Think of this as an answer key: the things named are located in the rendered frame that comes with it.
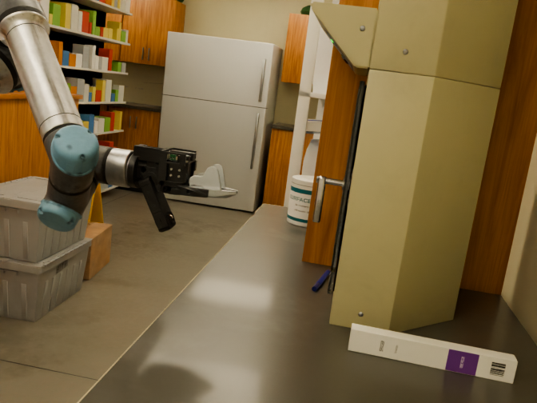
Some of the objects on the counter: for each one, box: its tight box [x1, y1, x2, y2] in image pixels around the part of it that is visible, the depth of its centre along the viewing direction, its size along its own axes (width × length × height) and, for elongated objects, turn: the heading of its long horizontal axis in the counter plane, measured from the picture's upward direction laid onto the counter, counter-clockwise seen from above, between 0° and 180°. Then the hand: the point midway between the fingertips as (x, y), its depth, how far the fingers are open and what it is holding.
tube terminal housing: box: [329, 0, 519, 332], centre depth 112 cm, size 25×32×77 cm
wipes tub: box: [287, 175, 314, 228], centre depth 183 cm, size 13×13×15 cm
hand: (230, 195), depth 110 cm, fingers closed
